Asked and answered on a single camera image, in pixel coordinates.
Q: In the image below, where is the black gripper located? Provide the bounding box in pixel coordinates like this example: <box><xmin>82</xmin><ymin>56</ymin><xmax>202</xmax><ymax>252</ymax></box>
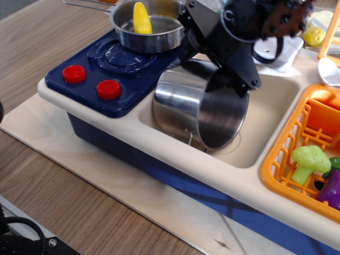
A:
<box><xmin>178</xmin><ymin>1</ymin><xmax>261</xmax><ymax>98</ymax></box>

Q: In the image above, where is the steel pot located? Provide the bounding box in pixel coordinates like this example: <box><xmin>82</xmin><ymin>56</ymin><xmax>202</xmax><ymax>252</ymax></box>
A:
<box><xmin>153</xmin><ymin>59</ymin><xmax>249</xmax><ymax>150</ymax></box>

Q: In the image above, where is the beige toy kitchen sink unit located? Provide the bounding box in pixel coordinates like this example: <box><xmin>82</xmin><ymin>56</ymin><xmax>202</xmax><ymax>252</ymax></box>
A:
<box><xmin>38</xmin><ymin>50</ymin><xmax>339</xmax><ymax>254</ymax></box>

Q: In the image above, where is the steel saucepan on stove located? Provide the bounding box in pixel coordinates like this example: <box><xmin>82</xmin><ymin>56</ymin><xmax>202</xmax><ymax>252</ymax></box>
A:
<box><xmin>63</xmin><ymin>1</ymin><xmax>185</xmax><ymax>54</ymax></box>

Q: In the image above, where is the white toy faucet base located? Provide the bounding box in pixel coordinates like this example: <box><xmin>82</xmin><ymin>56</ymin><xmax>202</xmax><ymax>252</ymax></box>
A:
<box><xmin>253</xmin><ymin>36</ymin><xmax>303</xmax><ymax>72</ymax></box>

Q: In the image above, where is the yellow toy corn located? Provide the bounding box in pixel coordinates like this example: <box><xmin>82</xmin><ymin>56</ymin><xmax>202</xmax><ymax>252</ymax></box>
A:
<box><xmin>133</xmin><ymin>2</ymin><xmax>152</xmax><ymax>35</ymax></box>

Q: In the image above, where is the blue toy stove top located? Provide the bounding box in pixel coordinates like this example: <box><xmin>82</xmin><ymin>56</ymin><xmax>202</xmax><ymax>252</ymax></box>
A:
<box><xmin>45</xmin><ymin>30</ymin><xmax>178</xmax><ymax>118</ymax></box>

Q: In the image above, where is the red stove knob right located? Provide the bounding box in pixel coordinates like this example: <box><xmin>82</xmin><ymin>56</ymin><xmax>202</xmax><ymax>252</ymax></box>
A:
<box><xmin>96</xmin><ymin>80</ymin><xmax>121</xmax><ymax>100</ymax></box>

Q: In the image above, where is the red stove knob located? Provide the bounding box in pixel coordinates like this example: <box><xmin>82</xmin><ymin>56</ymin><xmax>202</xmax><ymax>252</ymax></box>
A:
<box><xmin>96</xmin><ymin>80</ymin><xmax>121</xmax><ymax>100</ymax></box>
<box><xmin>62</xmin><ymin>65</ymin><xmax>87</xmax><ymax>84</ymax></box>

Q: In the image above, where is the yellow toy food piece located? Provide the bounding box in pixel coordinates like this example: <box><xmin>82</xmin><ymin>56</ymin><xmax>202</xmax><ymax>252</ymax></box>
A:
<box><xmin>303</xmin><ymin>27</ymin><xmax>326</xmax><ymax>47</ymax></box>

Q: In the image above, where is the white plastic spoon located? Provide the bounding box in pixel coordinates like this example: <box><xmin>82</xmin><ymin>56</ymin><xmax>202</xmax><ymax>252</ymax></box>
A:
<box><xmin>317</xmin><ymin>57</ymin><xmax>339</xmax><ymax>88</ymax></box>

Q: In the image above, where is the orange dish rack basket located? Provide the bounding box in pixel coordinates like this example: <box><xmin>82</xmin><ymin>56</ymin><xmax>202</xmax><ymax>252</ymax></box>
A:
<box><xmin>259</xmin><ymin>0</ymin><xmax>340</xmax><ymax>223</ymax></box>

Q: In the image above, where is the red stove knob left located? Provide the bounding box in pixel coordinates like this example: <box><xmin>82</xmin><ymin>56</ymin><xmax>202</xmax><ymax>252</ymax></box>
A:
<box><xmin>62</xmin><ymin>65</ymin><xmax>87</xmax><ymax>84</ymax></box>

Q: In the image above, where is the green toy broccoli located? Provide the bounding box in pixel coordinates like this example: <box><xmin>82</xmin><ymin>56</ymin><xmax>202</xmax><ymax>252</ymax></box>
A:
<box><xmin>291</xmin><ymin>145</ymin><xmax>332</xmax><ymax>185</ymax></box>

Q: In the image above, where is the plywood base board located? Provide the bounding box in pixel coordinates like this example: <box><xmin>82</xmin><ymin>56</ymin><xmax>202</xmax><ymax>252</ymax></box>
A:
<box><xmin>1</xmin><ymin>96</ymin><xmax>287</xmax><ymax>254</ymax></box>

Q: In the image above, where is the purple toy eggplant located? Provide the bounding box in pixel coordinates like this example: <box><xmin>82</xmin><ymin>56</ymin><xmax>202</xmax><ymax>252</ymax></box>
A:
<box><xmin>316</xmin><ymin>157</ymin><xmax>339</xmax><ymax>210</ymax></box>

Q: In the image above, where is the black metal bracket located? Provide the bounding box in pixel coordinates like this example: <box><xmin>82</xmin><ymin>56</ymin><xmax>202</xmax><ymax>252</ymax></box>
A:
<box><xmin>44</xmin><ymin>236</ymin><xmax>81</xmax><ymax>255</ymax></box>

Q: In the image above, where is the black braided cable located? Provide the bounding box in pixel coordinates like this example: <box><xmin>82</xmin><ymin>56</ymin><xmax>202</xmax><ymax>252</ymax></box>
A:
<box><xmin>0</xmin><ymin>204</ymin><xmax>47</xmax><ymax>255</ymax></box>

